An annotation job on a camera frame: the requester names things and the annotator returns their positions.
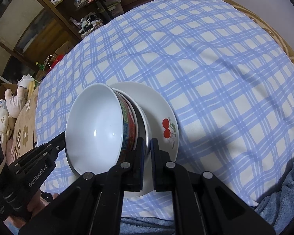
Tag red patterned bowl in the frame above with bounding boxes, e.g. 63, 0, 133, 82
65, 83, 138, 175

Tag cherry plate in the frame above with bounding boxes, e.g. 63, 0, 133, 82
110, 82, 179, 199

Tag plain white bowl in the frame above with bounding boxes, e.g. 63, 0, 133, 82
113, 88, 152, 156

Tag person's left hand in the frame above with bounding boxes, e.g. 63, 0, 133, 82
4, 189, 49, 229

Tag brown floral blanket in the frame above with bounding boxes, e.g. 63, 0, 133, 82
6, 87, 39, 165

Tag white plush toy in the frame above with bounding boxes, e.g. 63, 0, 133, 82
0, 74, 36, 139

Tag green glass bottle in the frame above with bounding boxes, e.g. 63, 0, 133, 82
36, 61, 45, 71

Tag red paper shopping bag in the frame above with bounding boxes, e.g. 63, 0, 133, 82
44, 54, 64, 72

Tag cardboard box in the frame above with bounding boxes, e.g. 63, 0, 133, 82
35, 41, 74, 81

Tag blue plaid cloth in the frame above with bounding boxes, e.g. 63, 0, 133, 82
35, 0, 294, 206

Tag wooden wardrobe with shelves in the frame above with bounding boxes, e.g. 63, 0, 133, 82
0, 0, 82, 83

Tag wicker basket with items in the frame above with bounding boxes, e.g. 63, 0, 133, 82
77, 14, 103, 39

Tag small cluttered side table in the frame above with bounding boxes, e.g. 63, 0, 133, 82
74, 0, 124, 20

